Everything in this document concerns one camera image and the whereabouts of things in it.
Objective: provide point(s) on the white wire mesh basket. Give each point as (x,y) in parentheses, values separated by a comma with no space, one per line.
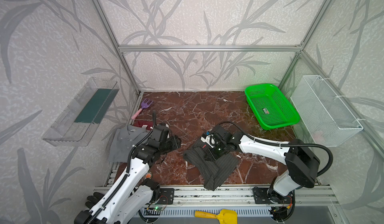
(325,115)

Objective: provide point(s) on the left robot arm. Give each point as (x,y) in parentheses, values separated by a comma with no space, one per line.
(129,193)

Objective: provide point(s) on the maroon folded shirt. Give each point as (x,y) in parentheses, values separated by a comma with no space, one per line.
(143,124)

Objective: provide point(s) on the black green work glove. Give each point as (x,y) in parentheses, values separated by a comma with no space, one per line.
(93,200)

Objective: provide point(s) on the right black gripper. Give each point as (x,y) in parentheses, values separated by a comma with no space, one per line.
(208,147)

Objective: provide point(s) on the light grey folded shirt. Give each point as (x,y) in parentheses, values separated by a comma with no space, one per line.
(123,142)

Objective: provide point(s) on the dark grey striped shirt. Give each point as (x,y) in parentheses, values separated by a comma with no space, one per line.
(214,173)

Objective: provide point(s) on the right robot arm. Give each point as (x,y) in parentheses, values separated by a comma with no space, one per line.
(302,164)

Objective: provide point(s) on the green plastic basket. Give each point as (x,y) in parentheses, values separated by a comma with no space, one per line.
(271,108)

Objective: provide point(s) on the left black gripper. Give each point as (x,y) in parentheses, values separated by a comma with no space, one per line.
(173,141)

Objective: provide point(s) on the clear plastic wall bin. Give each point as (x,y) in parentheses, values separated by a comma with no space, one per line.
(77,124)

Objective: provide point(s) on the yellow toy shovel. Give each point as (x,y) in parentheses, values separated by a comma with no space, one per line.
(224,217)

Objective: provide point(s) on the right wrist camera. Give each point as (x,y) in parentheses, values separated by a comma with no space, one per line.
(209,139)

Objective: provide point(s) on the purple pink toy rake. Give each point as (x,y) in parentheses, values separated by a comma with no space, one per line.
(146,103)

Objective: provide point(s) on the small round orange lid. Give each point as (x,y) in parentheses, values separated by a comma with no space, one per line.
(149,175)

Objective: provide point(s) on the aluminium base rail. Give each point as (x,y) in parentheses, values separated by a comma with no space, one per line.
(243,196)

